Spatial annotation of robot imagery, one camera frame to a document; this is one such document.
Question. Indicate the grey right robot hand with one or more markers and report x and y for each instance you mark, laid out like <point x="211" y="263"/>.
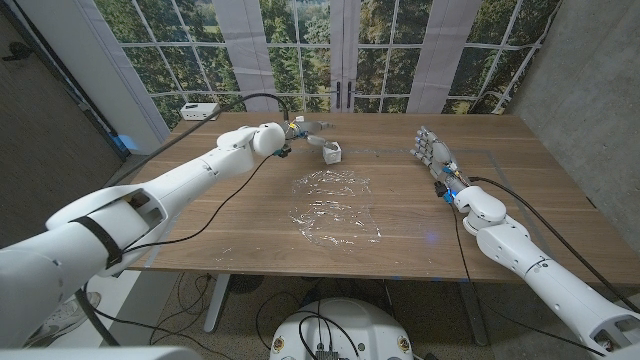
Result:
<point x="437" y="152"/>

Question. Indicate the white cube block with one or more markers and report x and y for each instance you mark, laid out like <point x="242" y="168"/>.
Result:
<point x="332" y="154"/>

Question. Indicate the clear plastic wrap sheet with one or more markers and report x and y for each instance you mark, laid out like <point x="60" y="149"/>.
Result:
<point x="335" y="210"/>

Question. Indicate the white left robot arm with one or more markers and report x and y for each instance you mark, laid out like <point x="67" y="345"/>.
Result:
<point x="175" y="185"/>

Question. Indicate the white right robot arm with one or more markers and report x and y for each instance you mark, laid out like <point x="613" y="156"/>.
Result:
<point x="510" y="245"/>

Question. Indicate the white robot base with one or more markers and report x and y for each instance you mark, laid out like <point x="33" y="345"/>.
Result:
<point x="345" y="330"/>

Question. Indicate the grey table leg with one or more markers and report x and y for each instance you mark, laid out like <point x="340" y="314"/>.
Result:
<point x="472" y="315"/>

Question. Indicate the printed window backdrop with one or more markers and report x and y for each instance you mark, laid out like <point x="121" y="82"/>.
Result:
<point x="300" y="50"/>

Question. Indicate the black round floor item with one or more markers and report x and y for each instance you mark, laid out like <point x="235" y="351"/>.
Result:
<point x="245" y="284"/>

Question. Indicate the white power strip box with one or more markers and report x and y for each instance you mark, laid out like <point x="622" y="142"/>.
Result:
<point x="199" y="111"/>

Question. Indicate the white table leg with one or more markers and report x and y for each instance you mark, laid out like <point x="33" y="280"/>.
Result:
<point x="217" y="305"/>

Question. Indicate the light blue floor object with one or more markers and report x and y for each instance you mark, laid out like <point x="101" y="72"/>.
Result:
<point x="125" y="143"/>

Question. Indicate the dark brown door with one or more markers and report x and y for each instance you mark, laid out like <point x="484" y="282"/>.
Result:
<point x="40" y="125"/>

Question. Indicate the white sneaker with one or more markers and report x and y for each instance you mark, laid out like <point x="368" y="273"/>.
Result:
<point x="60" y="320"/>

